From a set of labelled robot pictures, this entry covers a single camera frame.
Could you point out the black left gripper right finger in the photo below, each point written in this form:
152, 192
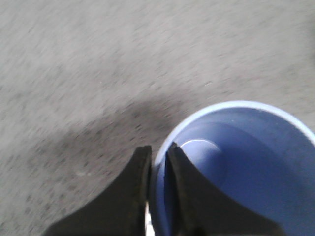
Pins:
199, 208

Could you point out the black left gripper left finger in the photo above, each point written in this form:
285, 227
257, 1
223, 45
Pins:
117, 211

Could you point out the blue plastic cup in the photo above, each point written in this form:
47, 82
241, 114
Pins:
260, 156

